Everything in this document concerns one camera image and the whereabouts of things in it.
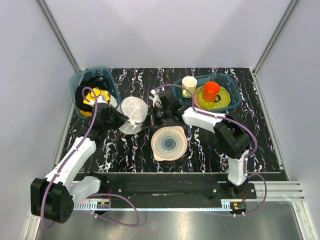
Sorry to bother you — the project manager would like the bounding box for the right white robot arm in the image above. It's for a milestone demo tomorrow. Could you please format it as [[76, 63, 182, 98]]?
[[144, 88, 257, 199]]

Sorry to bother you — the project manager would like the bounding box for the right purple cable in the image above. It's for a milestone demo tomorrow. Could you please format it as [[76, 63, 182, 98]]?
[[152, 83, 268, 217]]

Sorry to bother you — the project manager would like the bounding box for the purple cable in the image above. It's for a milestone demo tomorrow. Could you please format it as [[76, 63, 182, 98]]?
[[41, 86, 140, 230], [152, 83, 268, 217]]

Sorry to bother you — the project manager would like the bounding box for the white slotted cable duct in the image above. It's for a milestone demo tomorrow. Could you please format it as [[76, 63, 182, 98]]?
[[73, 199, 232, 212]]

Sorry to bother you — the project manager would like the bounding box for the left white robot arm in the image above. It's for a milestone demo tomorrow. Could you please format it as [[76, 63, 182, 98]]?
[[30, 102, 129, 224]]

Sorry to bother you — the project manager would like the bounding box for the yellow cloth in bin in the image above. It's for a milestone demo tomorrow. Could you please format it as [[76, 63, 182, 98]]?
[[78, 88, 111, 118]]

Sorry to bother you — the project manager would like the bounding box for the right aluminium frame post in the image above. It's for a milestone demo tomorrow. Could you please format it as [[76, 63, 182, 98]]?
[[252, 0, 300, 74]]

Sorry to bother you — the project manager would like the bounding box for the yellow green plate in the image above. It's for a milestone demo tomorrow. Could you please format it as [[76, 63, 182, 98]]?
[[194, 85, 231, 112]]

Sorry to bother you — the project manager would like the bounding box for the black cloth in bin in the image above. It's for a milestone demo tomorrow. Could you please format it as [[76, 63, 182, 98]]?
[[75, 76, 109, 108]]

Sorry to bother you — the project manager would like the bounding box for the pink blue swirl plate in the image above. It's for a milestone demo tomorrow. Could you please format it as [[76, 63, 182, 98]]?
[[151, 126, 188, 162]]

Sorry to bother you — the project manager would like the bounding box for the orange cup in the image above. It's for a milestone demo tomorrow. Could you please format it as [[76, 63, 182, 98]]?
[[202, 81, 220, 102]]

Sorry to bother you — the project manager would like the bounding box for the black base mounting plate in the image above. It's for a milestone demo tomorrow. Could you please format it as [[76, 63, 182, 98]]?
[[74, 171, 258, 203]]

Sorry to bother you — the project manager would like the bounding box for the cream yellow mug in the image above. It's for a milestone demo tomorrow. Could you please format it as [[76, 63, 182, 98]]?
[[181, 76, 198, 98]]

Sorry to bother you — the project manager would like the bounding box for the left teal plastic bin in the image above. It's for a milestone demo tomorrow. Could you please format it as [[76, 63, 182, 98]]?
[[69, 66, 122, 120]]

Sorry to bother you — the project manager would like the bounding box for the left aluminium frame post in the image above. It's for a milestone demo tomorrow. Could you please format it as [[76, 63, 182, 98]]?
[[36, 0, 81, 73]]

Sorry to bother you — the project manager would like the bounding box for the aluminium frame post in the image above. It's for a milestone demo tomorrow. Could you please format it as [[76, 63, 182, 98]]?
[[36, 0, 81, 73], [252, 0, 300, 74]]

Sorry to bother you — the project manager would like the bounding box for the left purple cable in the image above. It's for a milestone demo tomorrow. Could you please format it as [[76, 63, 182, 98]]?
[[41, 86, 140, 230]]

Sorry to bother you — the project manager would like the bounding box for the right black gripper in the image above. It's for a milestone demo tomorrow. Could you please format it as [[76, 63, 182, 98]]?
[[141, 104, 172, 130]]

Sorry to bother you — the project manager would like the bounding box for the white mesh laundry bag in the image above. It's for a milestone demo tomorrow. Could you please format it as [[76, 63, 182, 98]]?
[[117, 96, 149, 135]]

